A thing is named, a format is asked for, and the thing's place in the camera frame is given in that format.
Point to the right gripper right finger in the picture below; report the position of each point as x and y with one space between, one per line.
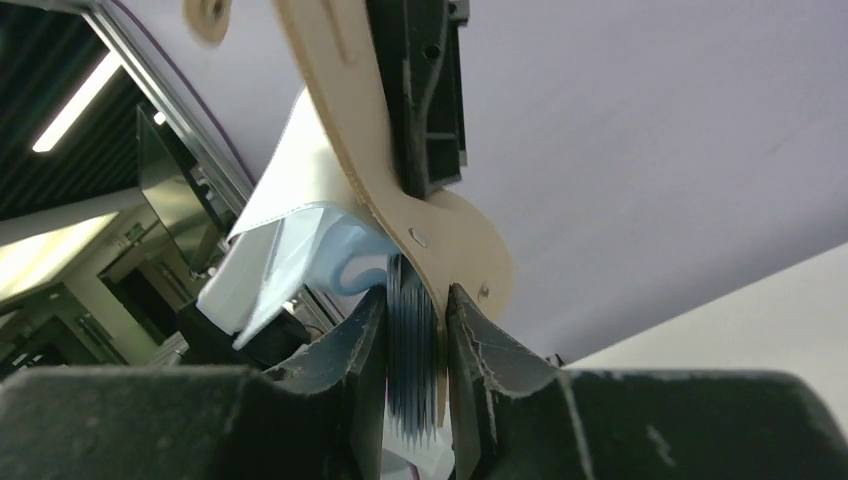
515 416

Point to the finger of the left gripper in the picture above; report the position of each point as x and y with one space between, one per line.
417 47

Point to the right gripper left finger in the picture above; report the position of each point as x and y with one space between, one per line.
317 415

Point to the beige card holder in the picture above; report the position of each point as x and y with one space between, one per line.
329 211

